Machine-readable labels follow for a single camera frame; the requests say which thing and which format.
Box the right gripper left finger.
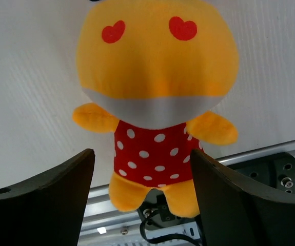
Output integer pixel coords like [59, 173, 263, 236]
[0, 149, 95, 245]

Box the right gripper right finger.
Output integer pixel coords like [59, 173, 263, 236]
[190, 149, 295, 245]

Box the yellow dotted plush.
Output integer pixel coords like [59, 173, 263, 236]
[73, 1, 239, 218]

